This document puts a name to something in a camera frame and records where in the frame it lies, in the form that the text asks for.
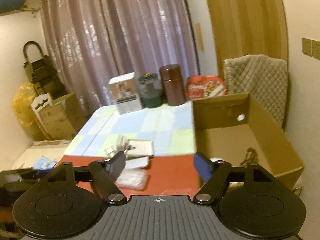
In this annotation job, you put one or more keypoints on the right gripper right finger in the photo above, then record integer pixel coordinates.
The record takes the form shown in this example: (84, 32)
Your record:
(214, 175)

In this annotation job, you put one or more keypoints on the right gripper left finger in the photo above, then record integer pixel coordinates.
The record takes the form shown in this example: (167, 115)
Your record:
(104, 175)

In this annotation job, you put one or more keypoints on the white shallow plastic tray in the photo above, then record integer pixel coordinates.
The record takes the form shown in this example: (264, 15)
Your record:
(140, 148)

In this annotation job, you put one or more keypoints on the white square night light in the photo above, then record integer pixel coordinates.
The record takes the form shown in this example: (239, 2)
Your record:
(121, 143)

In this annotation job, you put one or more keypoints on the clear plastic bag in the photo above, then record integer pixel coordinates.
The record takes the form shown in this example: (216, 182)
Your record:
(133, 179)

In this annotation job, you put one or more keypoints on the dark metal trinket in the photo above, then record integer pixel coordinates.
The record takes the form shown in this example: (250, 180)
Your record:
(251, 158)

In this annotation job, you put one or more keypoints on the white paper booklet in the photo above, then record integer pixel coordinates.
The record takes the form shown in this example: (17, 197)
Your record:
(137, 163)

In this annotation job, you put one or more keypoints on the brown cardboard box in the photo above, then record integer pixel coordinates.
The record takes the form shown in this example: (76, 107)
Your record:
(225, 127)

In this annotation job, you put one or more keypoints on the stacked cardboard boxes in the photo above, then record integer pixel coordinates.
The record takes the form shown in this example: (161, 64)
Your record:
(64, 118)

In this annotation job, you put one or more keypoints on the yellow plastic bag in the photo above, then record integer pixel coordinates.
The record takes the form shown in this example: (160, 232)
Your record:
(21, 104)

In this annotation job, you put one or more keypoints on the white product box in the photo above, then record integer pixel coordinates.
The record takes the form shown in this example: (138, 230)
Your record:
(125, 93)

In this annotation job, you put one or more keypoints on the red instant rice meal box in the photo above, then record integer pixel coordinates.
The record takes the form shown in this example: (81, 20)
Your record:
(202, 86)

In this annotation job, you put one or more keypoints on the green glass jar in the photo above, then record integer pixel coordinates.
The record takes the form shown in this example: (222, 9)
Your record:
(151, 91)

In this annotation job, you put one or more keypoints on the black folded cart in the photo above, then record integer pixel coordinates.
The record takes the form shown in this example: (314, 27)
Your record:
(42, 74)

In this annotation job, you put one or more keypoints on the beige quilted chair cover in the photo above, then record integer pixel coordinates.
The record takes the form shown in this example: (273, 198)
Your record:
(264, 77)

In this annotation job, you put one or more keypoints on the brown cylindrical canister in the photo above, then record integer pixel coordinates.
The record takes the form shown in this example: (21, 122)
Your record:
(173, 85)

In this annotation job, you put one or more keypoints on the pink curtain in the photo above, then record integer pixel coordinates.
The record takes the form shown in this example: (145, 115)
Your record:
(92, 41)

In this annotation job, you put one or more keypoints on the wooden door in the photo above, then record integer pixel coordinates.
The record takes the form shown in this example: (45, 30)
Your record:
(242, 27)

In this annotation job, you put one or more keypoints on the wall socket plate pair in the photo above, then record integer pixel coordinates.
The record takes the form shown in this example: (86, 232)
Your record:
(311, 48)

